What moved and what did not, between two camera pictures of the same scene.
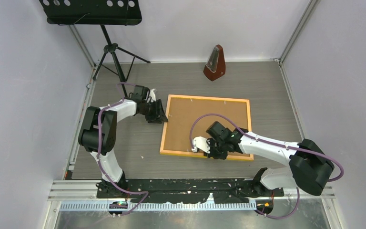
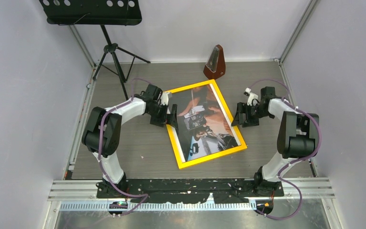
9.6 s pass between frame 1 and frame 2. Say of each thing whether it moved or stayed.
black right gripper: moved
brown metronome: stayed
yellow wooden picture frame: moved
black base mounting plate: stayed
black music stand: stayed
